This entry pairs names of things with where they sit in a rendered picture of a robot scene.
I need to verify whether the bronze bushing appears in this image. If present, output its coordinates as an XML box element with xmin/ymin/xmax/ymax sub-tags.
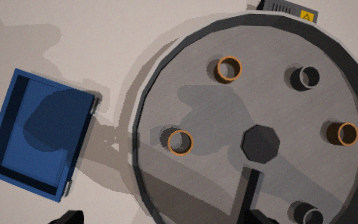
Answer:
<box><xmin>167</xmin><ymin>130</ymin><xmax>194</xmax><ymax>156</ymax></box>
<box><xmin>213</xmin><ymin>56</ymin><xmax>242</xmax><ymax>84</ymax></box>
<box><xmin>326</xmin><ymin>122</ymin><xmax>358</xmax><ymax>146</ymax></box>

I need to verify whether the grey metal bushing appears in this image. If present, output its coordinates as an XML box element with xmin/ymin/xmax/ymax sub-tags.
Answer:
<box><xmin>293</xmin><ymin>203</ymin><xmax>325</xmax><ymax>224</ymax></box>
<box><xmin>290</xmin><ymin>65</ymin><xmax>322</xmax><ymax>91</ymax></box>

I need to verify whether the blue shallow tray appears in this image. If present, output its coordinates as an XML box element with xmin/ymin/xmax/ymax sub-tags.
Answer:
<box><xmin>0</xmin><ymin>68</ymin><xmax>100</xmax><ymax>203</ymax></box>

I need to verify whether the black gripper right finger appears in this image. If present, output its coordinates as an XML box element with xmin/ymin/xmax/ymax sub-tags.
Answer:
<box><xmin>244</xmin><ymin>209</ymin><xmax>279</xmax><ymax>224</ymax></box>

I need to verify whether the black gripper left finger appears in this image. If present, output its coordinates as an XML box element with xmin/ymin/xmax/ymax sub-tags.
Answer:
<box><xmin>48</xmin><ymin>210</ymin><xmax>84</xmax><ymax>224</ymax></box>

